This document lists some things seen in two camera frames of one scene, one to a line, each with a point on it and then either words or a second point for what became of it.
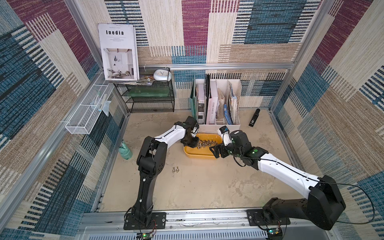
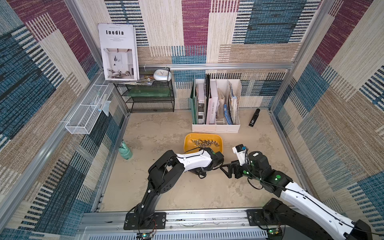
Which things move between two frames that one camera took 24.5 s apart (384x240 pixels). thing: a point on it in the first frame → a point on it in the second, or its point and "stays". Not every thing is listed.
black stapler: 254,117 stays
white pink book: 212,111 stays
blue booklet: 227,115 stays
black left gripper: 193,144 → 200,175
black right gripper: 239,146 → 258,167
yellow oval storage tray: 204,153 stays
